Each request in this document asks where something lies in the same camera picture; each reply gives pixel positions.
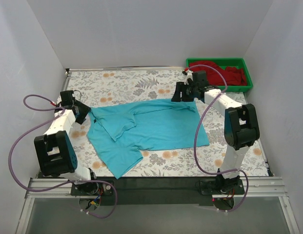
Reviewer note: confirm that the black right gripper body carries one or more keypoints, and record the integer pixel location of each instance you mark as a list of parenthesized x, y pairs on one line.
[(181, 91)]

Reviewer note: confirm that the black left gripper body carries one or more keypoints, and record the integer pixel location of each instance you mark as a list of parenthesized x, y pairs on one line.
[(81, 111)]

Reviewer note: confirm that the turquoise t shirt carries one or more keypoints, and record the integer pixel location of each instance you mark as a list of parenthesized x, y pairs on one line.
[(120, 133)]

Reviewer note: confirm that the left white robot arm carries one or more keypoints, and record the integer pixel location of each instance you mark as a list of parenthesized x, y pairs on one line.
[(54, 149)]

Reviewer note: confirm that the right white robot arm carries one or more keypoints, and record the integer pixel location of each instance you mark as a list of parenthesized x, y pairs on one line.
[(241, 128)]

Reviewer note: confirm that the red t shirt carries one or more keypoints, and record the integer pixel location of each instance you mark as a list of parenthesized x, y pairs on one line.
[(232, 75)]

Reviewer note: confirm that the green plastic bin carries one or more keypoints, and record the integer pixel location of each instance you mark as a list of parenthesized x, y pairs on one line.
[(223, 63)]

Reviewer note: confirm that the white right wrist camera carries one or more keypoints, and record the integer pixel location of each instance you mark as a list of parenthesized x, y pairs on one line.
[(188, 76)]

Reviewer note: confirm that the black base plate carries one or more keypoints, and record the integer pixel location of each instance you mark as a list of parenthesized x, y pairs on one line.
[(202, 197)]

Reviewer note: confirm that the aluminium front rail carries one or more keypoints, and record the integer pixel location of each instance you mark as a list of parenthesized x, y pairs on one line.
[(256, 186)]

